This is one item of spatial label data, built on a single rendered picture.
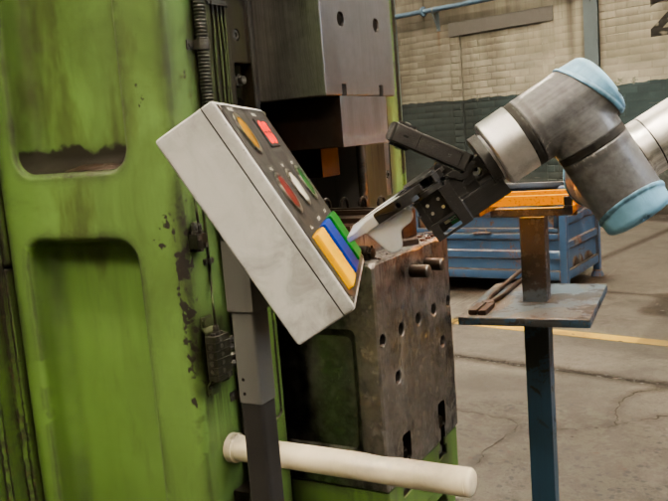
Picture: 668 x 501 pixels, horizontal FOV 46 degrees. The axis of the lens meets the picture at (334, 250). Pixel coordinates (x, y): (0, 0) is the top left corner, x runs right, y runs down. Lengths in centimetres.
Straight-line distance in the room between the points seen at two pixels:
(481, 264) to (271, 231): 472
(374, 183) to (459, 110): 850
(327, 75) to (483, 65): 882
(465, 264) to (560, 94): 463
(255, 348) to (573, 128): 49
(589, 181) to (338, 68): 62
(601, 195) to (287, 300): 41
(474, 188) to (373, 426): 65
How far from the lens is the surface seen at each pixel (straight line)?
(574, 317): 187
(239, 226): 89
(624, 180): 103
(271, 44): 151
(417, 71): 1075
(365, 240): 156
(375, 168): 193
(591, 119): 102
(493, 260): 552
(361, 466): 131
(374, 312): 147
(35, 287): 161
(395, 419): 158
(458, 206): 101
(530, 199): 188
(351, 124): 153
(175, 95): 133
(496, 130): 101
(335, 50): 150
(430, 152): 102
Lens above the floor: 115
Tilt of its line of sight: 8 degrees down
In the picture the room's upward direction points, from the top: 5 degrees counter-clockwise
